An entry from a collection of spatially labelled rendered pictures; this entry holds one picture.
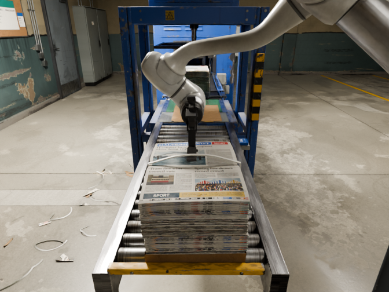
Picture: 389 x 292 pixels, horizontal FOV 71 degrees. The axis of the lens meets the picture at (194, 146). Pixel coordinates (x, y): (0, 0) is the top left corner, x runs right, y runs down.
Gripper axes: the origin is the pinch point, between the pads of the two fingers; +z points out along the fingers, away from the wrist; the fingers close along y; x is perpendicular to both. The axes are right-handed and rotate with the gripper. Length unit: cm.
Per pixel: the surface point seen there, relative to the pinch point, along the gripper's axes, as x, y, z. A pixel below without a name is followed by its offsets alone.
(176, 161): 4.8, 9.6, -2.2
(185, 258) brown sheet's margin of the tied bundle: 1.8, 28.4, 19.2
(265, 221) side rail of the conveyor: -25.6, 33.4, -0.3
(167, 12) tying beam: 17, -28, -119
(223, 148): -10.9, 10.6, -12.2
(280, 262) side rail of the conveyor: -25.7, 31.8, 17.9
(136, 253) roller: 16.8, 32.0, 14.4
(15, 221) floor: 144, 121, -92
